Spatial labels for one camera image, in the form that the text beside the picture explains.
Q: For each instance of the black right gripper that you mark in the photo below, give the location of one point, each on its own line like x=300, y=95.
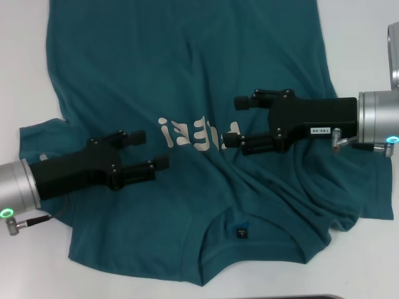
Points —
x=318, y=116

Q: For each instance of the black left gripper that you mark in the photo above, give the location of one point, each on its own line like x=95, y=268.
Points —
x=74, y=168

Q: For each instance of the teal printed t-shirt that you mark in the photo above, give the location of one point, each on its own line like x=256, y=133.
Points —
x=156, y=62

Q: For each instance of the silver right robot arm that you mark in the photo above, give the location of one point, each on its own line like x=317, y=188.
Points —
x=378, y=115

